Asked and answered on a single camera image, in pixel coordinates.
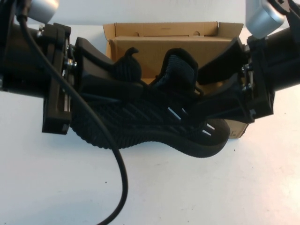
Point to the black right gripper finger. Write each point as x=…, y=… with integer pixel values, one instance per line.
x=225, y=106
x=225, y=68

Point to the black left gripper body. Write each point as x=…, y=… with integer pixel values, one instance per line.
x=23, y=61

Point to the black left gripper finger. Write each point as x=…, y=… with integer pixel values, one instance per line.
x=110, y=87
x=93, y=65

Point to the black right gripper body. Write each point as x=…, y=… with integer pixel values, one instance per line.
x=281, y=61

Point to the black knit sneaker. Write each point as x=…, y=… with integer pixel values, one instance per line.
x=145, y=126

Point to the brown cardboard shoe box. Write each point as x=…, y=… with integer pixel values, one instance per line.
x=178, y=35

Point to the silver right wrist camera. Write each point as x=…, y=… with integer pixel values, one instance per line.
x=260, y=18

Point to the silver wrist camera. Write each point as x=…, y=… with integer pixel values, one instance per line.
x=260, y=18
x=44, y=9

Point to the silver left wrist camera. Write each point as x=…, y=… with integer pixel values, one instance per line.
x=44, y=9

